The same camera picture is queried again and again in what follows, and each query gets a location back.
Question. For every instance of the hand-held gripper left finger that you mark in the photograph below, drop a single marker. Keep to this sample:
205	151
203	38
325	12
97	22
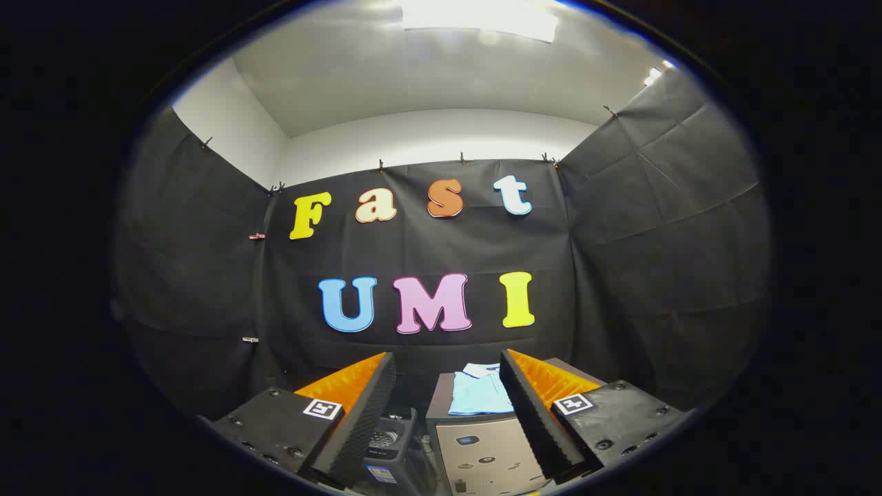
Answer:
358	413

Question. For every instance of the row of small black clips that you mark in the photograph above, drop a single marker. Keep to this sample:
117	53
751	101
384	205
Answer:
380	166

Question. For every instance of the grey cabinet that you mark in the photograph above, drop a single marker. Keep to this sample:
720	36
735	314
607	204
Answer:
482	448

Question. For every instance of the ceiling light panel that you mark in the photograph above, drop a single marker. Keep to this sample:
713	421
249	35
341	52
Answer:
482	17

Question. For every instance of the light blue polo shirt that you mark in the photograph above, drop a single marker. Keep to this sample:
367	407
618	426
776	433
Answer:
477	394

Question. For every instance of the black backdrop cloth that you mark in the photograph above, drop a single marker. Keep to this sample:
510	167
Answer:
441	248

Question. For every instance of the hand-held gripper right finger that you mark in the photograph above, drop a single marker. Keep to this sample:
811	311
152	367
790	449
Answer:
534	420

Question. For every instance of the grey washing machine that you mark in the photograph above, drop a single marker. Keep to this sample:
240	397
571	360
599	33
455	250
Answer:
391	460

